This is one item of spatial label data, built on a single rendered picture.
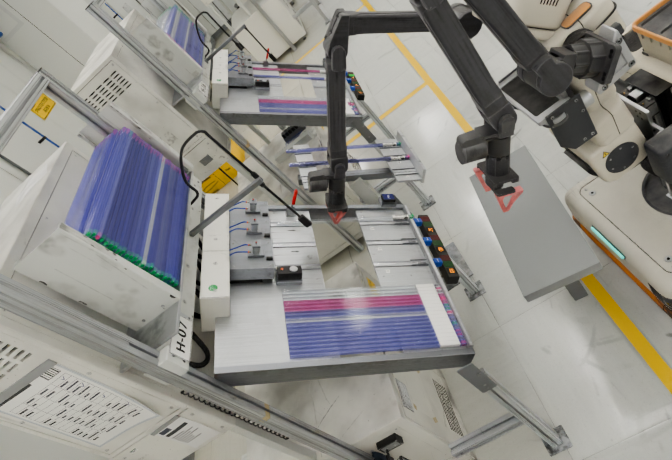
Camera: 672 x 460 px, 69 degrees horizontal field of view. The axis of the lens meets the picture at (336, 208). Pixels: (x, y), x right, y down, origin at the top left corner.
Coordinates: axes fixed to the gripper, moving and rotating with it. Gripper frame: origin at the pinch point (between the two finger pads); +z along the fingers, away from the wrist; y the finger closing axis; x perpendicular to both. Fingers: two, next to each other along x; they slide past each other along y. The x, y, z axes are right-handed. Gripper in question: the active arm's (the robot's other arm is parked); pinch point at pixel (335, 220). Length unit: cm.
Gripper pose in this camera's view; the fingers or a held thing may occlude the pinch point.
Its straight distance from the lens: 177.4
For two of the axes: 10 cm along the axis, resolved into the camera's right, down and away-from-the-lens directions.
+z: -0.2, 7.9, 6.1
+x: 9.8, -0.9, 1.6
